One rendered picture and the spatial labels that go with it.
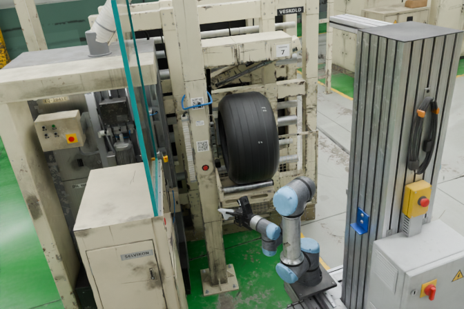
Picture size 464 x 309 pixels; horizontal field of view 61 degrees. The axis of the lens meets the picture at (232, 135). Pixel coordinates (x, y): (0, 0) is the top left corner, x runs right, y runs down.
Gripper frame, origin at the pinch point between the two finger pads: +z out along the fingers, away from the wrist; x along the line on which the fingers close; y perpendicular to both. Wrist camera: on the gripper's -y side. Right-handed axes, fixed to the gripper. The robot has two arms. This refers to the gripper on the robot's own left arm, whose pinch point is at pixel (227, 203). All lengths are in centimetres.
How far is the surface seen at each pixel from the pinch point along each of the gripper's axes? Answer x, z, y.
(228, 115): 25, 25, -40
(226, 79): 55, 58, -52
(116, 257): -64, 9, 7
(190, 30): 8, 39, -90
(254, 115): 34, 13, -41
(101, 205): -61, 26, -12
